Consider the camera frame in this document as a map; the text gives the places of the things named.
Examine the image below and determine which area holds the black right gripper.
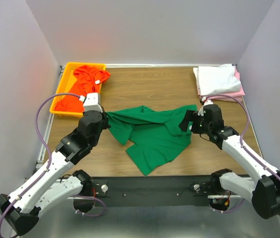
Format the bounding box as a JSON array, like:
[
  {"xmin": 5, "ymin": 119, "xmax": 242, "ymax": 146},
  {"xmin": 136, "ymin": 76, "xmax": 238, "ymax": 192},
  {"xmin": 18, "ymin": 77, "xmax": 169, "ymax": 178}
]
[{"xmin": 178, "ymin": 109, "xmax": 211, "ymax": 134}]

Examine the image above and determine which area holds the green t shirt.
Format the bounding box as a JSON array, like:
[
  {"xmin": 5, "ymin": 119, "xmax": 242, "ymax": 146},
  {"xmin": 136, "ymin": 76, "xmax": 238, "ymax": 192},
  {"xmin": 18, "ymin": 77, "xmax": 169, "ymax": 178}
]
[{"xmin": 107, "ymin": 105, "xmax": 197, "ymax": 176}]

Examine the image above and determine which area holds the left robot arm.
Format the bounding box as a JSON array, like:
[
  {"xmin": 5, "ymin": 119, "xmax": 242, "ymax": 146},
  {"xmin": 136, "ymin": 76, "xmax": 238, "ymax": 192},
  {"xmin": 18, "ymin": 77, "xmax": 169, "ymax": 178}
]
[{"xmin": 0, "ymin": 109, "xmax": 109, "ymax": 237}]

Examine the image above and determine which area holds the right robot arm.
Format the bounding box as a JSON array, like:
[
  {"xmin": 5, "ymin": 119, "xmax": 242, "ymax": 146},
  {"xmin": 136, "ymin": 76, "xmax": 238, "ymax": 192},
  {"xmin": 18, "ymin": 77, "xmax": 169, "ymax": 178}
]
[{"xmin": 179, "ymin": 104, "xmax": 280, "ymax": 219}]

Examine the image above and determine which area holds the white folded t shirt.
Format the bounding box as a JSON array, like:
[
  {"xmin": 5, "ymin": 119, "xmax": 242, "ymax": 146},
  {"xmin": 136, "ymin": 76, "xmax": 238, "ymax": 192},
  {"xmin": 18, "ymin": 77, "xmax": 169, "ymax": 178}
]
[{"xmin": 193, "ymin": 63, "xmax": 242, "ymax": 97}]

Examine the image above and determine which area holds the orange t shirt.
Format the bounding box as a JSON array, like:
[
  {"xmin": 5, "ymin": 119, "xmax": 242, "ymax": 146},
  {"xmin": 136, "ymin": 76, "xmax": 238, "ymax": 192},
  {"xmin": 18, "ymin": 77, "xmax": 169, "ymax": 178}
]
[{"xmin": 50, "ymin": 62, "xmax": 111, "ymax": 117}]

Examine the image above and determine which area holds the pink folded t shirt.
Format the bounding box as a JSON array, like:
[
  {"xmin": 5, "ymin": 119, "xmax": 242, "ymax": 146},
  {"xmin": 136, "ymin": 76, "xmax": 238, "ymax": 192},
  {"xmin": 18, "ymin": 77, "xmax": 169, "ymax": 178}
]
[{"xmin": 195, "ymin": 66, "xmax": 245, "ymax": 103}]

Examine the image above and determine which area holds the yellow plastic bin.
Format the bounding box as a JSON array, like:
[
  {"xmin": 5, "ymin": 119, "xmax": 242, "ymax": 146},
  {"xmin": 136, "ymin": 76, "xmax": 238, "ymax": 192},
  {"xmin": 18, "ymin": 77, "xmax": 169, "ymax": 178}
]
[{"xmin": 49, "ymin": 61, "xmax": 107, "ymax": 118}]

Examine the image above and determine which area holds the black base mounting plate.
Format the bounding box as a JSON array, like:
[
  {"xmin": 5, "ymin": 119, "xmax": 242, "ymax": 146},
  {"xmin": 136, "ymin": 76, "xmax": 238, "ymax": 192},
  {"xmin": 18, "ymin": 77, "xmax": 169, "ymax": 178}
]
[{"xmin": 32, "ymin": 171, "xmax": 247, "ymax": 208}]

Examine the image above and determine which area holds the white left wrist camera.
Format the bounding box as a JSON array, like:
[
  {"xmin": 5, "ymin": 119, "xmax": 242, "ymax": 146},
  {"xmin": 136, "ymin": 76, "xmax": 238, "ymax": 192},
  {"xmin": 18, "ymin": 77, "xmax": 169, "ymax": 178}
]
[{"xmin": 83, "ymin": 92, "xmax": 103, "ymax": 112}]

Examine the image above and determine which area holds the aluminium frame rail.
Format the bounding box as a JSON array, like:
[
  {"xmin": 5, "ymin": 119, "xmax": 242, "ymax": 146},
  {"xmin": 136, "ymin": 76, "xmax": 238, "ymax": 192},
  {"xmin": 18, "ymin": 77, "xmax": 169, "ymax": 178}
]
[{"xmin": 34, "ymin": 65, "xmax": 65, "ymax": 172}]

